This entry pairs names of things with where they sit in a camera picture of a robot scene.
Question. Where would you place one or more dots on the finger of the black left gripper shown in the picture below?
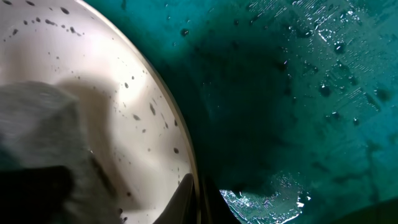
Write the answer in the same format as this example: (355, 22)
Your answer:
(35, 195)

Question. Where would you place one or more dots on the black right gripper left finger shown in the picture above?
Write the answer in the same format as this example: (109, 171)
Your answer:
(182, 207)

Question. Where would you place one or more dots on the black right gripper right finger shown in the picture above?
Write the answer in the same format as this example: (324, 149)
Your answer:
(214, 209)

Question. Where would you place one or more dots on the teal grey sponge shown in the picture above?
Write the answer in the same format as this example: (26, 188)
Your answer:
(41, 127)

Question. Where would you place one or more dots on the white speckled plate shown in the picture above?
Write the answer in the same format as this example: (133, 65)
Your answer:
(132, 124)

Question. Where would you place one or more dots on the teal plastic tray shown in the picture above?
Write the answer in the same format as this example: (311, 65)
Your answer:
(291, 104)

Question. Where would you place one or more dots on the yellow green speckled plate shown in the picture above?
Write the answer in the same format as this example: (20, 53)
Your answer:
(380, 213)

